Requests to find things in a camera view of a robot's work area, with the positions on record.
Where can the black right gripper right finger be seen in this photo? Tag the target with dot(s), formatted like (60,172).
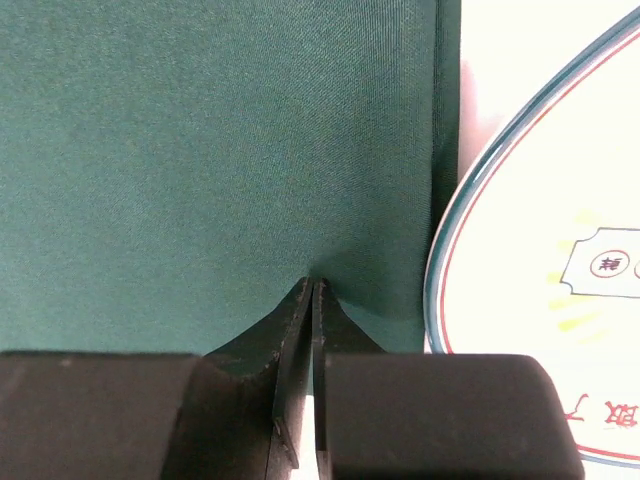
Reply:
(381,415)

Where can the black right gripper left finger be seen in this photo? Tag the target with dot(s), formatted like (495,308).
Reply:
(234,413)

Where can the white plate orange sunburst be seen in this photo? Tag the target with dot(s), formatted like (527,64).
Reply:
(538,250)

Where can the dark green cloth placemat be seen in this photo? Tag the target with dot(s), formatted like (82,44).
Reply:
(170,169)

